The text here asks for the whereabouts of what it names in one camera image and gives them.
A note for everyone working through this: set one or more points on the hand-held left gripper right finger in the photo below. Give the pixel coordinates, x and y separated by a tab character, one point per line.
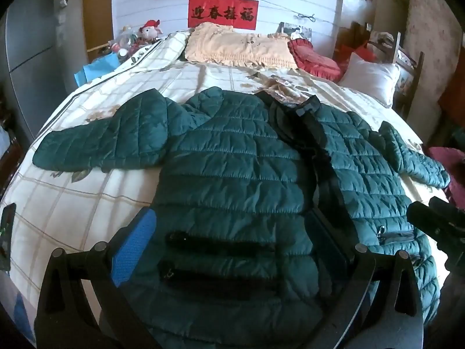
336	247

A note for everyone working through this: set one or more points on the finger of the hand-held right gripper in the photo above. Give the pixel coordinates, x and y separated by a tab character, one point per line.
421	216

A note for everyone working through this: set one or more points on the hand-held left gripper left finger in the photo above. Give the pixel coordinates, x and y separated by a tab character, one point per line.
136	247

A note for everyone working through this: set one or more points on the dark green quilted jacket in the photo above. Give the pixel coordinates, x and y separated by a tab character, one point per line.
225	174

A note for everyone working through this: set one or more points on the dark red cloth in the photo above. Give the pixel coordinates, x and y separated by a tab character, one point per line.
445	160

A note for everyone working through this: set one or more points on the bed with floral checked sheet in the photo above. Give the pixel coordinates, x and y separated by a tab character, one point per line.
72	203

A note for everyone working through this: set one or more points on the black phone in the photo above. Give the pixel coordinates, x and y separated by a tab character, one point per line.
7	236

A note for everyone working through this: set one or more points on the wooden chair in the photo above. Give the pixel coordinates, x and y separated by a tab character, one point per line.
417	76

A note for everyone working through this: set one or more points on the white pillow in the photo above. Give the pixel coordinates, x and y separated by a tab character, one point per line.
370	78

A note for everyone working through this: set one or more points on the blue bag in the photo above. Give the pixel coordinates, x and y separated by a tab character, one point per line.
94	71

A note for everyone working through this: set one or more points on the red frilled cushion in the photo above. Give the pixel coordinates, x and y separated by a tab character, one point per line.
316	61

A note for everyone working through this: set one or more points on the grey refrigerator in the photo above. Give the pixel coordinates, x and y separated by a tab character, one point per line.
32	61

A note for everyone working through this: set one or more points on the red and white plush toy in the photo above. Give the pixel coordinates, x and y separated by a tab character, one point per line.
150	31

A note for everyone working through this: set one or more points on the peach frilled pillow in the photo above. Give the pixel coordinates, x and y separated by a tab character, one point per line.
236	49

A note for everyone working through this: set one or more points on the wooden door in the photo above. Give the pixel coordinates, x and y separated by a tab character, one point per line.
96	14

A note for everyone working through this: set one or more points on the photo frame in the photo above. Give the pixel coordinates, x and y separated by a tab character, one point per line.
294	29

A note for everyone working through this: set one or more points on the red wall banner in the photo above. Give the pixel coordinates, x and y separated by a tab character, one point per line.
221	12

